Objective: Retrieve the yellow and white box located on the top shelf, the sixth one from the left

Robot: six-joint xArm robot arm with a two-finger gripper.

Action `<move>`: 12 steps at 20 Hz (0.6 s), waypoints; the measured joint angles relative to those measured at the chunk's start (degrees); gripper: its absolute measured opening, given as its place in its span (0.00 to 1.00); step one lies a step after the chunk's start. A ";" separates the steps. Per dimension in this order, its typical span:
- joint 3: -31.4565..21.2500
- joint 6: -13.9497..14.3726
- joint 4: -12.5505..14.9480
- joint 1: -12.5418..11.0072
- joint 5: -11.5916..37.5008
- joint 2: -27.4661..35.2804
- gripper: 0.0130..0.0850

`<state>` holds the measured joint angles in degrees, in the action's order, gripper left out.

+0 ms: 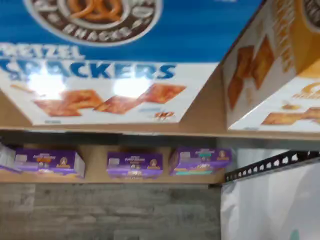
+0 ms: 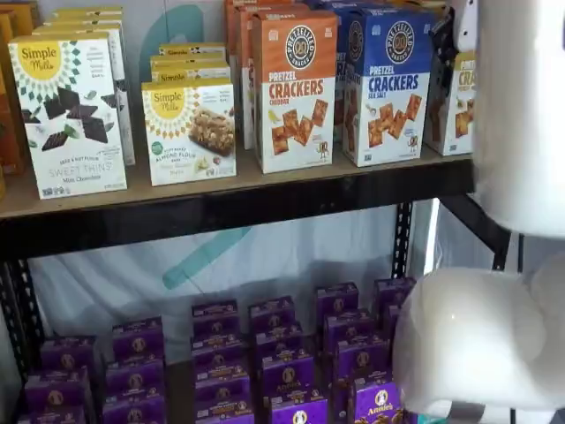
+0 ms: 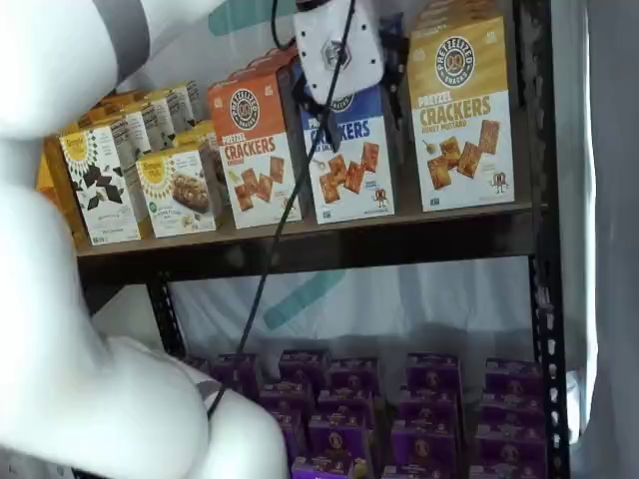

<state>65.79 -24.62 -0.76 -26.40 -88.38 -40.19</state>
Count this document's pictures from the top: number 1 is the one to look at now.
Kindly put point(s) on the purple Annie's box teal band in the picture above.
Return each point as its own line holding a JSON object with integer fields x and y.
{"x": 200, "y": 160}

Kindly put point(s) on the purple Annie's box orange band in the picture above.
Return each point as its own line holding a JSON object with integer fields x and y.
{"x": 50, "y": 160}

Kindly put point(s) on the white backdrop sheet teal logo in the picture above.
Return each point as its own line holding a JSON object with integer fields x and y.
{"x": 270, "y": 205}

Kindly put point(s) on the yellow and white pretzel crackers box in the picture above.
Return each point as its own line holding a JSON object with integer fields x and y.
{"x": 262, "y": 75}

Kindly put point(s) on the wooden shelf board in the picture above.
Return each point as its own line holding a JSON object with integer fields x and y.
{"x": 207, "y": 112}

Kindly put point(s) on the blue pretzel crackers box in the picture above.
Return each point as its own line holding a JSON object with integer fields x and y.
{"x": 100, "y": 62}

